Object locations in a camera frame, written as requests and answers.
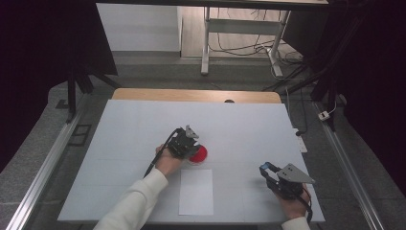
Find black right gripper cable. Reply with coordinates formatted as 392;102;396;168
296;186;314;224

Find black floor cables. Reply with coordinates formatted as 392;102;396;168
209;8;305;66

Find wooden table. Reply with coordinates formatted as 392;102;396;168
111;87;282;104

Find aluminium rail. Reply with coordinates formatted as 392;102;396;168
314;101;386;230
5;109;84;230

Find black curtain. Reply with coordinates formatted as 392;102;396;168
0;0;119;172
282;0;406;199

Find white paper sheet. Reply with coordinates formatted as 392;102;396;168
177;168;214;217

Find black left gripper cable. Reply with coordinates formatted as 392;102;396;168
143;127;182;179

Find white cabinet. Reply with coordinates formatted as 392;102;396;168
96;3;182;53

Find person's right hand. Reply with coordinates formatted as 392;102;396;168
274;188;312;221

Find person's left hand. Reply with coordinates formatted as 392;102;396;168
154;143;187;177

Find white desk frame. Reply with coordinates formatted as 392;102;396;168
200;6;291;78

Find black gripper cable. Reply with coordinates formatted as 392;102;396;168
296;186;314;224
143;127;182;179

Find white power adapter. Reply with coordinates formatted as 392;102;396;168
318;101;339;122

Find round red ink pad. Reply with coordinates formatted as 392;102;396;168
187;144;209;166

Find black floor plate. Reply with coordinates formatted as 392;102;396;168
67;124;93;148

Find black stand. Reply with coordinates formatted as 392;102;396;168
56;60;122;125
262;9;341;132

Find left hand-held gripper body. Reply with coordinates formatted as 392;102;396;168
167;124;203;160

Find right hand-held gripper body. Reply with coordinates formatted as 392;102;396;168
266;163;316;201

